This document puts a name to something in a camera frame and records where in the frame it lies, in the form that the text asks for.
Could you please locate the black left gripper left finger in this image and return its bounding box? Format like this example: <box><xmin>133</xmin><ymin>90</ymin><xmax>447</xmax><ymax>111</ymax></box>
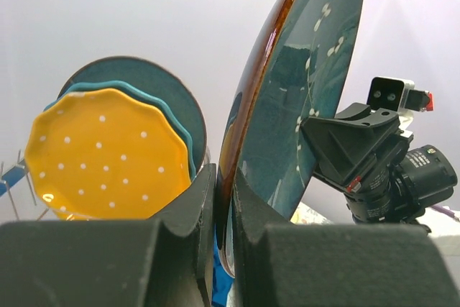
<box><xmin>1</xmin><ymin>164</ymin><xmax>216</xmax><ymax>306</ymax></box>

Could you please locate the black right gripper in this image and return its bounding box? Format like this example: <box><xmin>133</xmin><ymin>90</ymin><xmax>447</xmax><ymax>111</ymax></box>
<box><xmin>300</xmin><ymin>103</ymin><xmax>455</xmax><ymax>223</ymax></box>

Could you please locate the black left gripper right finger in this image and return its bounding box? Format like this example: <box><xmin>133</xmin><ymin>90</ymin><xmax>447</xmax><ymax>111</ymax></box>
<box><xmin>232</xmin><ymin>173</ymin><xmax>459</xmax><ymax>306</ymax></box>

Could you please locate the dark teal round plate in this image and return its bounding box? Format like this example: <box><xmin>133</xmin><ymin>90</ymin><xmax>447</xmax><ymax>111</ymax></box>
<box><xmin>216</xmin><ymin>0</ymin><xmax>363</xmax><ymax>275</ymax></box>

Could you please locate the steel dish rack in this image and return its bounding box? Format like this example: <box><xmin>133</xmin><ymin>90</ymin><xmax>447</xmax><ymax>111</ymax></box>
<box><xmin>1</xmin><ymin>150</ymin><xmax>49</xmax><ymax>224</ymax></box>

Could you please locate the blue cloth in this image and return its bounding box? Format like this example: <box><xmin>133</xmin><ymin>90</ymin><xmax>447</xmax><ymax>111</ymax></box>
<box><xmin>211</xmin><ymin>244</ymin><xmax>234</xmax><ymax>306</ymax></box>

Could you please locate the yellow plate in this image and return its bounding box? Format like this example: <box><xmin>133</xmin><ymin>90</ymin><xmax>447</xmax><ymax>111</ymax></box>
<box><xmin>24</xmin><ymin>88</ymin><xmax>196</xmax><ymax>220</ymax></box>

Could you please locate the rear dark teal plate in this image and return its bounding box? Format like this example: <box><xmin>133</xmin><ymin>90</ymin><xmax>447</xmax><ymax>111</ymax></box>
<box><xmin>58</xmin><ymin>56</ymin><xmax>207</xmax><ymax>169</ymax></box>

